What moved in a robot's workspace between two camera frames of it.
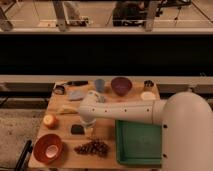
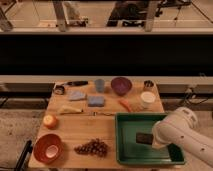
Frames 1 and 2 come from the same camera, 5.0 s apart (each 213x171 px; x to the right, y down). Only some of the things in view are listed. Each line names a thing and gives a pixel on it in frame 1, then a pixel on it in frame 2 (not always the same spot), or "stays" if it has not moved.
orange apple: x=51 y=121 stays
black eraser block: x=77 y=129 to x=144 y=138
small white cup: x=51 y=151 stays
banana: x=69 y=111 stays
